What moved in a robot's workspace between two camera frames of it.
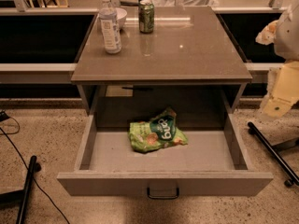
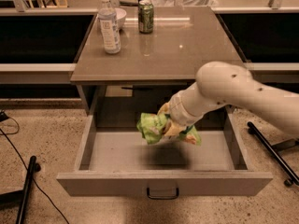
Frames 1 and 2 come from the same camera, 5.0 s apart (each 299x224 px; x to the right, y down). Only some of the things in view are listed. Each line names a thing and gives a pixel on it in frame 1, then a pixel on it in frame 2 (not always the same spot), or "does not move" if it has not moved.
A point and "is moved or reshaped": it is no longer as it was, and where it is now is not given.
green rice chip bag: x=160 y=133 is moved or reshaped
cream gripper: x=288 y=37 → x=178 y=112
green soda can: x=146 y=16 does not move
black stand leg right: x=275 y=154 does not move
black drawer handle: x=163 y=196 does not move
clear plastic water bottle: x=109 y=25 does not move
